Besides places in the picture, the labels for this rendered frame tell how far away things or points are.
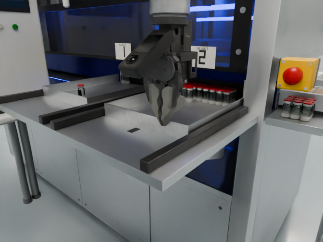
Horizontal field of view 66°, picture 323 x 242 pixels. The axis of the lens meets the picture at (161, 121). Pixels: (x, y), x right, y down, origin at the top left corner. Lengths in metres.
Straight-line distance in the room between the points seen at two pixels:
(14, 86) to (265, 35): 1.05
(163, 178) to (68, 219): 1.39
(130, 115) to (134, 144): 0.12
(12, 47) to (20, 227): 1.04
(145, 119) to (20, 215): 1.44
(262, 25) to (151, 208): 0.82
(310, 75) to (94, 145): 0.49
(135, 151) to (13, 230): 1.41
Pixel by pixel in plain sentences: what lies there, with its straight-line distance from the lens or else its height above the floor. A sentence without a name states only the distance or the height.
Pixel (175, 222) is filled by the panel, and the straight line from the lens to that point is 1.06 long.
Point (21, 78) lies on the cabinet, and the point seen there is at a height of 0.89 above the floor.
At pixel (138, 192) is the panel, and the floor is 0.42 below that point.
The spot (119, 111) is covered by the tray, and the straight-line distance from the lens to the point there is 0.62.
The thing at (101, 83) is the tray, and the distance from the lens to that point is 1.07.
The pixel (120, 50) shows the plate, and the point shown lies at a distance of 0.98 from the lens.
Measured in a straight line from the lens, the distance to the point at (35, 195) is 1.65.
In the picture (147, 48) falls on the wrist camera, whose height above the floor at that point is 1.06.
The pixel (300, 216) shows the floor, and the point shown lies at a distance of 1.88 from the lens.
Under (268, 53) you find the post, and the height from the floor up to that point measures 1.04.
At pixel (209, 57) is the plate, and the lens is 0.74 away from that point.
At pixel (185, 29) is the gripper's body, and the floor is 1.09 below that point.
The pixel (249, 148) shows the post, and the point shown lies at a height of 0.78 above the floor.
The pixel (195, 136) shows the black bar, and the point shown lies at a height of 0.90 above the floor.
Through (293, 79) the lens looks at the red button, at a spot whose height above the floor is 0.99.
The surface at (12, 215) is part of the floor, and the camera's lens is 1.92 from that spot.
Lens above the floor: 1.09
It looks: 20 degrees down
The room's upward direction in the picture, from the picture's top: straight up
